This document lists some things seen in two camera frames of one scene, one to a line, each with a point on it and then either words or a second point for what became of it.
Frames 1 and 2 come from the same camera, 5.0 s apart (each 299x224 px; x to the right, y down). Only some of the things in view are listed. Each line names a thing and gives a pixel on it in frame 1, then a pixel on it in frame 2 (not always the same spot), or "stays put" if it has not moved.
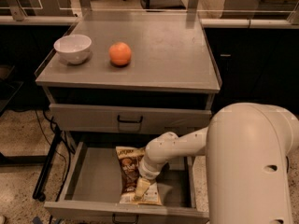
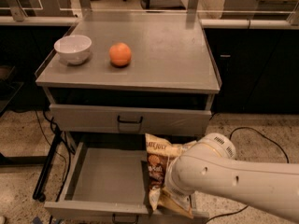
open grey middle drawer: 94,189 stays put
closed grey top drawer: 126,119 stays put
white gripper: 146,171 → 173,189
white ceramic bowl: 73,49 stays put
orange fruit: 120,53 stays put
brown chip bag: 129,160 → 159,154
